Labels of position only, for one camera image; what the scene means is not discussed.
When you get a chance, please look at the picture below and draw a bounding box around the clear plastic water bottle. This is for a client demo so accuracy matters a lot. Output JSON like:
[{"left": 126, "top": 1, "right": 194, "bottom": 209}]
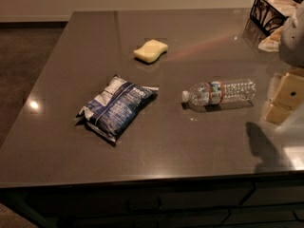
[{"left": 181, "top": 79, "right": 256, "bottom": 106}]

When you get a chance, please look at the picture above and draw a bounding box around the yellow sponge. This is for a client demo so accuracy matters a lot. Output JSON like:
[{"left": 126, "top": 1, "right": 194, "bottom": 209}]
[{"left": 133, "top": 39, "right": 168, "bottom": 64}]

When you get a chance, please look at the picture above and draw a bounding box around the blue chip bag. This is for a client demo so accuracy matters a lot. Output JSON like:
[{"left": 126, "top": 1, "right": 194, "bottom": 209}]
[{"left": 75, "top": 75, "right": 159, "bottom": 143}]

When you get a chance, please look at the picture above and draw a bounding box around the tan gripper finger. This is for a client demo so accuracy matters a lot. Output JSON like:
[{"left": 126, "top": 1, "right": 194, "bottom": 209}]
[
  {"left": 274, "top": 72, "right": 304, "bottom": 110},
  {"left": 264, "top": 104, "right": 292, "bottom": 124}
]

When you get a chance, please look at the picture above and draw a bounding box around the black wire napkin holder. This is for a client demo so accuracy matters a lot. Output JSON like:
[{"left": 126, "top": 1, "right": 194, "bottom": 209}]
[{"left": 250, "top": 0, "right": 301, "bottom": 35}]

